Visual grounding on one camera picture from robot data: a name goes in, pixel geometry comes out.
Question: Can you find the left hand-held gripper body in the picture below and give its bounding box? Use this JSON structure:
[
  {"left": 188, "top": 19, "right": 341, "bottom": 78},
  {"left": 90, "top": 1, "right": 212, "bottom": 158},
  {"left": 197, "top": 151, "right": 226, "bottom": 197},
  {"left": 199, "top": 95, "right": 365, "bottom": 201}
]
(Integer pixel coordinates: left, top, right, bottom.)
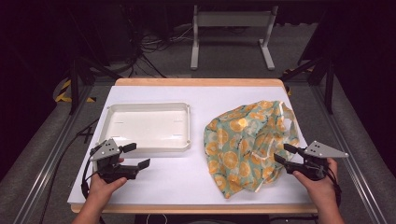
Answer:
[{"left": 89, "top": 137, "right": 140, "bottom": 185}]

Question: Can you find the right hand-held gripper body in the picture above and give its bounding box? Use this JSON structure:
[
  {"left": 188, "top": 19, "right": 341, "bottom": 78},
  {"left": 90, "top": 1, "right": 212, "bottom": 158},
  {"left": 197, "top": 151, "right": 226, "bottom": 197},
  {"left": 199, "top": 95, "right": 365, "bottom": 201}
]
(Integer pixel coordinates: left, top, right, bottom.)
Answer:
[{"left": 284, "top": 140, "right": 350, "bottom": 182}]

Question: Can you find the white plastic tray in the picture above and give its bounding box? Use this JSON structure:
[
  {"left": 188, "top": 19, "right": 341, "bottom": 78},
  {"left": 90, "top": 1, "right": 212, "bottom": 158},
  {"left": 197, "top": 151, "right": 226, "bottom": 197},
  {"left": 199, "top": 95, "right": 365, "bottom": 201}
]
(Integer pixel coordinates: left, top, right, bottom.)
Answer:
[{"left": 94, "top": 102, "right": 191, "bottom": 154}]

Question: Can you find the green orange-print shopping bag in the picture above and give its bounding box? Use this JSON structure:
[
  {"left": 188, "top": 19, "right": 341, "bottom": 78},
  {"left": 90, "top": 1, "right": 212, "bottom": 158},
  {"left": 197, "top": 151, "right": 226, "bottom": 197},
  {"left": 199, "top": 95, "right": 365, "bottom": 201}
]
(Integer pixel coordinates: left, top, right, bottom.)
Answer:
[{"left": 203, "top": 100, "right": 301, "bottom": 200}]

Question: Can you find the person's right hand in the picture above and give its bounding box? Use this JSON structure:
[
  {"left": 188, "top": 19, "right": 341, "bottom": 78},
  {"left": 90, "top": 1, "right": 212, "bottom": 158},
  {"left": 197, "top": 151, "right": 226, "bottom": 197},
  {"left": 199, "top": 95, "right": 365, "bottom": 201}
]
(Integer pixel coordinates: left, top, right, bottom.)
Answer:
[{"left": 292, "top": 158, "right": 339, "bottom": 204}]

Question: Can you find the person's left hand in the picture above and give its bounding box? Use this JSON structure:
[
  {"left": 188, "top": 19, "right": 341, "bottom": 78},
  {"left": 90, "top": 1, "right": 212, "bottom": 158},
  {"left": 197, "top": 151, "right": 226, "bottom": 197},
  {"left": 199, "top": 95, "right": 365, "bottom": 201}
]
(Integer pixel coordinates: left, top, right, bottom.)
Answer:
[{"left": 88, "top": 174, "right": 128, "bottom": 203}]

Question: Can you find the white table mat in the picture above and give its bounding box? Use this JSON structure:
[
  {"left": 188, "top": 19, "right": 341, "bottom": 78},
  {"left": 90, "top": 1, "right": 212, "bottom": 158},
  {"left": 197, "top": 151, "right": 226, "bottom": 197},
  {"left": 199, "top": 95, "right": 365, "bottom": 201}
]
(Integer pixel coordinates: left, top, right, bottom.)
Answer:
[{"left": 67, "top": 85, "right": 312, "bottom": 206}]

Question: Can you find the black metal stand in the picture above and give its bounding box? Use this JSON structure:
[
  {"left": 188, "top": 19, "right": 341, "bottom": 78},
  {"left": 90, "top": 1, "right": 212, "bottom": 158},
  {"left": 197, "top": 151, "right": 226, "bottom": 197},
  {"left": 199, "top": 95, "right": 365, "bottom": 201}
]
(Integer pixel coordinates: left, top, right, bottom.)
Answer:
[
  {"left": 67, "top": 55, "right": 123, "bottom": 115},
  {"left": 279, "top": 55, "right": 336, "bottom": 115}
]

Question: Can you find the yellow black striped tape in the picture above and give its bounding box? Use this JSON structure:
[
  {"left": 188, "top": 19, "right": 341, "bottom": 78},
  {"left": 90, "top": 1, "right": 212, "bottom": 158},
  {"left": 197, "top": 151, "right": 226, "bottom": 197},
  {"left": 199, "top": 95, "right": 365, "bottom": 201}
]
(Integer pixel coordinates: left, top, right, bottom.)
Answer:
[{"left": 54, "top": 78, "right": 96, "bottom": 104}]

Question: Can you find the aluminium rail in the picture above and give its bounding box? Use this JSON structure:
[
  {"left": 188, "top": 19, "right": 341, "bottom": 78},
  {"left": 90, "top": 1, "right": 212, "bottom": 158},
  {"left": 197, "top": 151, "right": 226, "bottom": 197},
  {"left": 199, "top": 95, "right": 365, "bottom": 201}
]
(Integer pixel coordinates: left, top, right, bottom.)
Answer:
[
  {"left": 311, "top": 84, "right": 389, "bottom": 224},
  {"left": 12, "top": 84, "right": 94, "bottom": 224}
]

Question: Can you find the black floor cable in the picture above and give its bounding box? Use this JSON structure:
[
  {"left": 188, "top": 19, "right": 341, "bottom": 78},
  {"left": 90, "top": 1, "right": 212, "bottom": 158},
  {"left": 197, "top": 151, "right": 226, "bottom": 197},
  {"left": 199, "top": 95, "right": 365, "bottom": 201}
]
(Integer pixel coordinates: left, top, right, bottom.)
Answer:
[{"left": 38, "top": 118, "right": 101, "bottom": 224}]

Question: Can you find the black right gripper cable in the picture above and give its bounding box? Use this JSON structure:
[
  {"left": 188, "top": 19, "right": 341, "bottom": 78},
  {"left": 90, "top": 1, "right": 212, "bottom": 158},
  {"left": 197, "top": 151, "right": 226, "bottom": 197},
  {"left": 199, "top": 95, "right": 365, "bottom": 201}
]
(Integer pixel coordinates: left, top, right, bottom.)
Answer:
[{"left": 325, "top": 167, "right": 343, "bottom": 208}]

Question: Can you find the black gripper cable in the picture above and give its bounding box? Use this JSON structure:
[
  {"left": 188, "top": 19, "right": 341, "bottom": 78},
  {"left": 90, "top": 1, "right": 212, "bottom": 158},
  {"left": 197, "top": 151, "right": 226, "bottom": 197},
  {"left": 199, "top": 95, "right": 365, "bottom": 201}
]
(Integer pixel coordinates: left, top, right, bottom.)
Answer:
[
  {"left": 325, "top": 167, "right": 343, "bottom": 208},
  {"left": 80, "top": 152, "right": 98, "bottom": 200}
]

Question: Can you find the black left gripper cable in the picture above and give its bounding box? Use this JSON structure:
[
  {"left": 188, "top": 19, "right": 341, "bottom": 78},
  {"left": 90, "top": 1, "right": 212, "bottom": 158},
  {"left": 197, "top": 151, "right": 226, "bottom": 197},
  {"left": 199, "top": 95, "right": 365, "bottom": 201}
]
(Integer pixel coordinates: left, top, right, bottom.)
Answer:
[{"left": 80, "top": 152, "right": 98, "bottom": 200}]

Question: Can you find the tangle of black floor cables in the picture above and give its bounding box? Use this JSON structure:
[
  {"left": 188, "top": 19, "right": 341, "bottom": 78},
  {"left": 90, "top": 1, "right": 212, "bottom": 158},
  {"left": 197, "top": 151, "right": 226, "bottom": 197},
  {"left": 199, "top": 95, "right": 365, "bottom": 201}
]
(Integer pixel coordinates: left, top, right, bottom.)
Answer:
[{"left": 122, "top": 18, "right": 195, "bottom": 78}]

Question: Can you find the white metal stand frame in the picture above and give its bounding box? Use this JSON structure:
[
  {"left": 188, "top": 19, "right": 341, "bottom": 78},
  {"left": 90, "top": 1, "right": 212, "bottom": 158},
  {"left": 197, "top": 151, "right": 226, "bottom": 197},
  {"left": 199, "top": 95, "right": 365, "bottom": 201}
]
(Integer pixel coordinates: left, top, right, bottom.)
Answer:
[{"left": 190, "top": 4, "right": 279, "bottom": 71}]

